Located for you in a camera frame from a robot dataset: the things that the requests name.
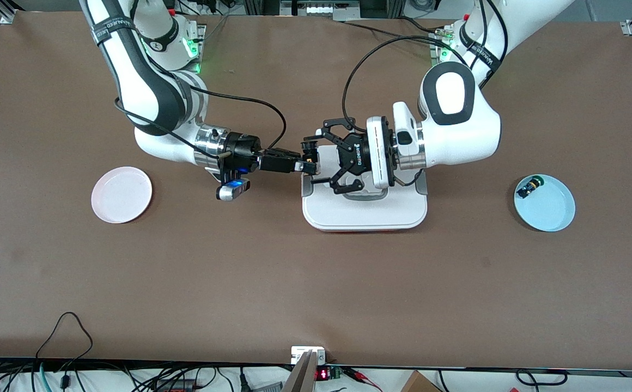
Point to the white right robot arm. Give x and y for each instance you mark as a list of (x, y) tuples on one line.
[(131, 81)]

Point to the tan wooden beam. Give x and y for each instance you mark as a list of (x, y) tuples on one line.
[(301, 375)]

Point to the white lunch box grey latches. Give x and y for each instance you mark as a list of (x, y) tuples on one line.
[(365, 215)]

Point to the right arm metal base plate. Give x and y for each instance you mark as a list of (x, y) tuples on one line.
[(201, 38)]

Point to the brown cardboard box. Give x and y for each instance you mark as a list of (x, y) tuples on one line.
[(418, 384)]

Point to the small white box device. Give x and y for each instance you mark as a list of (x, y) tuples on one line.
[(301, 353)]

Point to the red digit display module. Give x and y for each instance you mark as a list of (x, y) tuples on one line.
[(322, 374)]

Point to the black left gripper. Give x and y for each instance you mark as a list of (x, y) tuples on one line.
[(356, 157)]

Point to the white power strip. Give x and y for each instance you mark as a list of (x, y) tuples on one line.
[(321, 8)]

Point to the pink round plate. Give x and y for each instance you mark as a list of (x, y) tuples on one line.
[(121, 195)]

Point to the light blue round plate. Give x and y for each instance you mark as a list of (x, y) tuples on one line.
[(547, 209)]

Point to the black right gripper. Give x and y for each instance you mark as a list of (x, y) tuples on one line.
[(243, 152)]

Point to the red clip lead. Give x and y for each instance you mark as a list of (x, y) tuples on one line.
[(362, 377)]

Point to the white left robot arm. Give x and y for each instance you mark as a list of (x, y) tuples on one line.
[(457, 136)]

